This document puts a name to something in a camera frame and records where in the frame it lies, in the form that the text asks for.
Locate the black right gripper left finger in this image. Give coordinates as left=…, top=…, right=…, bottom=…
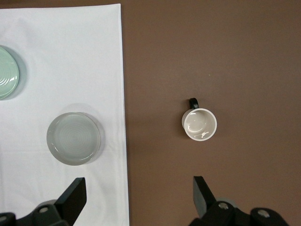
left=14, top=178, right=88, bottom=226

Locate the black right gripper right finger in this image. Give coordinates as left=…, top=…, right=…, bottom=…
left=188, top=176, right=289, bottom=226

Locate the white paper cup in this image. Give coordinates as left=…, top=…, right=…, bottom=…
left=181, top=97, right=218, bottom=142

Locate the gray ceramic plate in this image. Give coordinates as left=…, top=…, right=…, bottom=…
left=46, top=112, right=103, bottom=167

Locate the green ceramic plate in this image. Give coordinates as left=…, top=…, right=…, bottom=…
left=0, top=45, right=21, bottom=101

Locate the white cloth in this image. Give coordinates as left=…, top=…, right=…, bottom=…
left=0, top=3, right=130, bottom=226

